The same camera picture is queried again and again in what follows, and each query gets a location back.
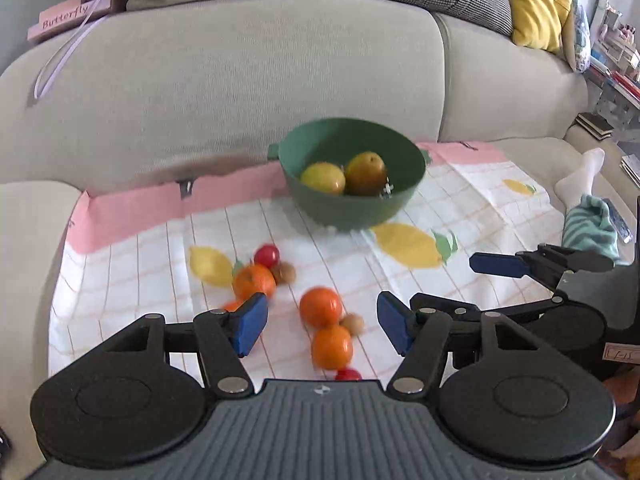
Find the stack of books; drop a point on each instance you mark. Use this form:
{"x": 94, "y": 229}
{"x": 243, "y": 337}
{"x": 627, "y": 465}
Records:
{"x": 594, "y": 125}

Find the green plastic bowl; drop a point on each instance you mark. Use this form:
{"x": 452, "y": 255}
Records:
{"x": 350, "y": 212}

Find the brown walnut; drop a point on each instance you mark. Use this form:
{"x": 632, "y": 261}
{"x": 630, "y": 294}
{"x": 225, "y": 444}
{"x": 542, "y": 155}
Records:
{"x": 353, "y": 323}
{"x": 283, "y": 273}

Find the red cherry tomato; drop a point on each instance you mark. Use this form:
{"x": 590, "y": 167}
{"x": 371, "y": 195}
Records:
{"x": 348, "y": 374}
{"x": 266, "y": 255}

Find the teal striped cloth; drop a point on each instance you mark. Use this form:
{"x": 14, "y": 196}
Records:
{"x": 590, "y": 230}

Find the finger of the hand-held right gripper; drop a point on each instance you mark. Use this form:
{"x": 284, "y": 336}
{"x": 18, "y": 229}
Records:
{"x": 450, "y": 305}
{"x": 495, "y": 265}

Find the yellow-red mango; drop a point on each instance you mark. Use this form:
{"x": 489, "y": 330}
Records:
{"x": 366, "y": 174}

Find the beige fabric sofa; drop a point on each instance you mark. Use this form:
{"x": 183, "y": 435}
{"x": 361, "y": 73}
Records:
{"x": 225, "y": 85}

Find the cluttered white shelf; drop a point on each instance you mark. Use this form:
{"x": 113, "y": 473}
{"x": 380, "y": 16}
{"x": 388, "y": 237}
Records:
{"x": 617, "y": 55}

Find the light blue patterned cushion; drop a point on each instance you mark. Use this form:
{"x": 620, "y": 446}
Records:
{"x": 580, "y": 35}

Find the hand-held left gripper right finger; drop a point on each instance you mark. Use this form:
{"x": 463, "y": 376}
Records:
{"x": 394, "y": 325}

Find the person's white socked foot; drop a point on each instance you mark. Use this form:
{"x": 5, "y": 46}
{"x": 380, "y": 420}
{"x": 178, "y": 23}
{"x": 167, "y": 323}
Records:
{"x": 582, "y": 175}

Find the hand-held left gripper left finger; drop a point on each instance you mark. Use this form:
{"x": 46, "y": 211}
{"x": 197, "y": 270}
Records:
{"x": 252, "y": 322}

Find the white ribbon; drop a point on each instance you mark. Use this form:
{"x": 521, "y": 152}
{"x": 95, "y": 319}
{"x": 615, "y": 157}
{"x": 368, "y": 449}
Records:
{"x": 62, "y": 55}

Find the orange mandarin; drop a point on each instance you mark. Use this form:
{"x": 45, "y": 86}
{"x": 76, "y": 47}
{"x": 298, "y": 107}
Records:
{"x": 332, "y": 346}
{"x": 254, "y": 281}
{"x": 320, "y": 306}
{"x": 232, "y": 305}

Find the lemon print checked mat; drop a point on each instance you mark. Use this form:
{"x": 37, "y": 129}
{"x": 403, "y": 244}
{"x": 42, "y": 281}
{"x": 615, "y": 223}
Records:
{"x": 150, "y": 270}

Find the yellow lemon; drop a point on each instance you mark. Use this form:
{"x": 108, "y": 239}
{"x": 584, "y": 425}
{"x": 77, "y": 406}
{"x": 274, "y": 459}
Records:
{"x": 322, "y": 178}

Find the yellow cushion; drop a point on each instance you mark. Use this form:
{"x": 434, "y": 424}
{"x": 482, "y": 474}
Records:
{"x": 537, "y": 0}

